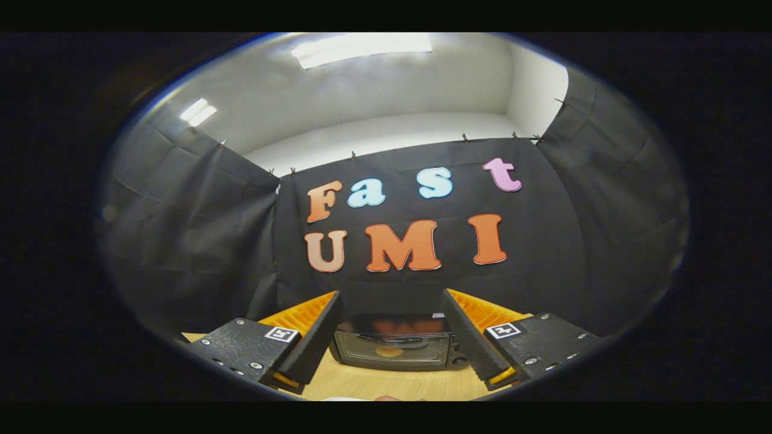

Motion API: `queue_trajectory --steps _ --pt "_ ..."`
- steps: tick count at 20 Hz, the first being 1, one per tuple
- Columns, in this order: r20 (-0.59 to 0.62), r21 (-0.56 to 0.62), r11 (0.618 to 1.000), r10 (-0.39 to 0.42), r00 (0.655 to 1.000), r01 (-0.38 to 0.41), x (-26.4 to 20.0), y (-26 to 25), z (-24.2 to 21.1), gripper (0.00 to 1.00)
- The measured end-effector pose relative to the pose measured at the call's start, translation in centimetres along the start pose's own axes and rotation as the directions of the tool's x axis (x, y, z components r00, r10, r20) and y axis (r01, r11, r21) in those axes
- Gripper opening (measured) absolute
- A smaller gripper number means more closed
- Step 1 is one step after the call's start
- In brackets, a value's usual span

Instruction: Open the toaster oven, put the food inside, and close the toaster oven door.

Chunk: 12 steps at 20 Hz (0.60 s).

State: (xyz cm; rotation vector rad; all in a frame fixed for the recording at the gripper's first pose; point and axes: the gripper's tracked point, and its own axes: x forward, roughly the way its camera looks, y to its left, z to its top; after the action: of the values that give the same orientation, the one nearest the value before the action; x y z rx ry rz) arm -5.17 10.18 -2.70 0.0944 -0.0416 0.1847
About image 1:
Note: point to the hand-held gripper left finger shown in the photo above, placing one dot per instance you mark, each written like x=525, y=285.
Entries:
x=316, y=337

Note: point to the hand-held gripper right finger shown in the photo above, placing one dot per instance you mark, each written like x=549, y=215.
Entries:
x=467, y=337

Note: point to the black toaster oven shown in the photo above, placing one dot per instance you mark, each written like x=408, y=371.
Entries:
x=362, y=352

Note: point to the round bread bun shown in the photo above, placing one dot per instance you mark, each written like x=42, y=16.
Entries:
x=389, y=351

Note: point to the white oval plate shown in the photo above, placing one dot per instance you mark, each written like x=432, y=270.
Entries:
x=345, y=398

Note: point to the small ceiling light panel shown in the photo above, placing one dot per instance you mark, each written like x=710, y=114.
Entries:
x=198, y=112

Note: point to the large ceiling light panel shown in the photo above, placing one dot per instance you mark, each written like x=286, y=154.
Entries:
x=362, y=47

